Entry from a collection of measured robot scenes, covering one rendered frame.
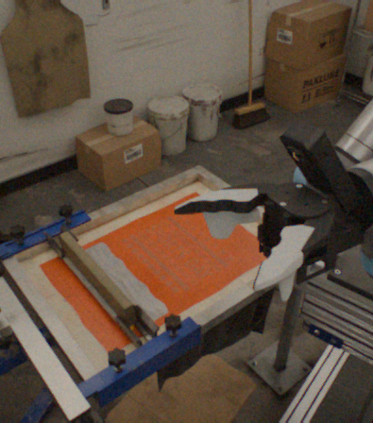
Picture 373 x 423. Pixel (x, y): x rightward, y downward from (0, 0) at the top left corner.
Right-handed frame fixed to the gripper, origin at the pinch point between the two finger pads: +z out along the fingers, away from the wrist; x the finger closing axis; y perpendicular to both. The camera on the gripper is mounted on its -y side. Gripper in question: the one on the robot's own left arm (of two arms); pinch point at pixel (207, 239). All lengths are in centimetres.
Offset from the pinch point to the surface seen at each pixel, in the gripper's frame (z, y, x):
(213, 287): -34, 65, 59
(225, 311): -31, 63, 48
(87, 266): -3, 53, 73
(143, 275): -18, 63, 73
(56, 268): 4, 61, 88
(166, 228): -34, 61, 89
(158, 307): -16, 64, 60
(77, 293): 1, 62, 76
